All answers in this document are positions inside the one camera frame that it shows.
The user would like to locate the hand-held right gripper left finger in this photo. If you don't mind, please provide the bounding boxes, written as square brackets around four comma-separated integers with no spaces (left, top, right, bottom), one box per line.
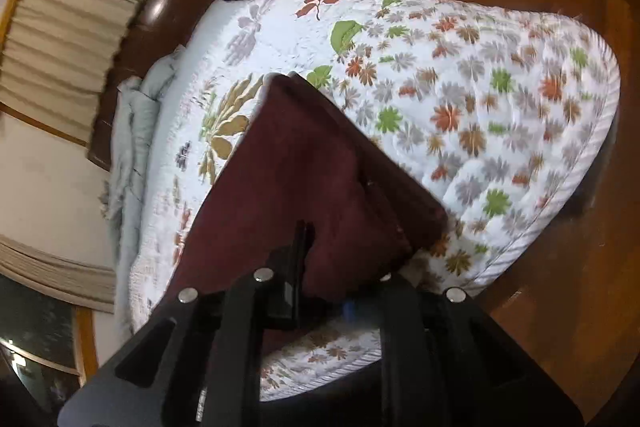
[57,221,317,427]

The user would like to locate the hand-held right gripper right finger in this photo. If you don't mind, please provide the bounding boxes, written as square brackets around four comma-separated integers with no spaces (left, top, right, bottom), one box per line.
[341,274,585,427]

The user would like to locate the maroon pants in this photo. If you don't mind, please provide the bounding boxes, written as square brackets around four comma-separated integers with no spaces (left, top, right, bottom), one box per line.
[132,72,449,358]

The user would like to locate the light blue blanket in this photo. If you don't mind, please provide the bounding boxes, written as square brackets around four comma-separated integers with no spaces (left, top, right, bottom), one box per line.
[97,44,187,269]

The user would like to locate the dark glass window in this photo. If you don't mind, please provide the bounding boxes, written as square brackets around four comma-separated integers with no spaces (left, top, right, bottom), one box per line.
[0,277,84,410]

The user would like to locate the white floral quilt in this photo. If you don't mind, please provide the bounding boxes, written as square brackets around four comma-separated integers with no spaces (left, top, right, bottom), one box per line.
[127,0,622,404]

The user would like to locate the dark wooden headboard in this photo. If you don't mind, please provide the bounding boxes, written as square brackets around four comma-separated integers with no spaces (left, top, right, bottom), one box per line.
[87,0,219,171]

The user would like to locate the beige curtain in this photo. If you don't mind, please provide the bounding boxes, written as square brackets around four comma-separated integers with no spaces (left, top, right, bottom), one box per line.
[0,0,147,148]

